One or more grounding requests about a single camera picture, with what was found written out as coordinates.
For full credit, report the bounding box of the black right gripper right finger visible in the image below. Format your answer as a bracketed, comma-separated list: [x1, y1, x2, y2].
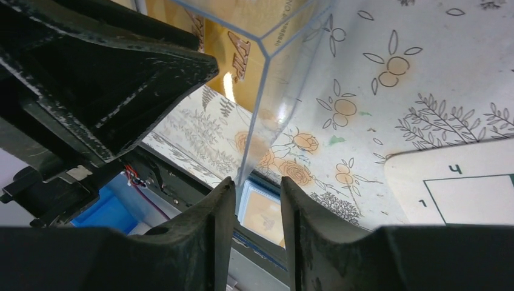
[281, 176, 513, 290]

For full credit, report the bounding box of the blue card holder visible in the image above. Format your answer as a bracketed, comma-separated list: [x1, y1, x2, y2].
[236, 178, 287, 249]

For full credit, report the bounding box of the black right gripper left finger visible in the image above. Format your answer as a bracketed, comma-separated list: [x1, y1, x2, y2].
[1, 177, 236, 290]

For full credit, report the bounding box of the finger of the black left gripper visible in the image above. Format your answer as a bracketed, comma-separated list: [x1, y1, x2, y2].
[1, 1, 219, 165]

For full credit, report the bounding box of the green white checkered board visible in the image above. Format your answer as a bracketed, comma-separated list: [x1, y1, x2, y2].
[384, 139, 513, 226]

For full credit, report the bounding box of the clear box with orange cards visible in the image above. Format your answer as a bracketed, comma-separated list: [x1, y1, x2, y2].
[112, 0, 338, 186]

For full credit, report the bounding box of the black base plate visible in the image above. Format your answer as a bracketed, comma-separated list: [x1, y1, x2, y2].
[121, 146, 289, 285]

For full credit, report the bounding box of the orange credit card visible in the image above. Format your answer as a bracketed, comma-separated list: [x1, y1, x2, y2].
[242, 187, 286, 247]

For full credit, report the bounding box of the blue bin on floor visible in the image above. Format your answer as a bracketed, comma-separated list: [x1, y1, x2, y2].
[71, 175, 139, 234]

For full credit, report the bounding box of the floral tablecloth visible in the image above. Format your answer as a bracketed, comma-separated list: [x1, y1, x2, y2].
[142, 0, 514, 232]

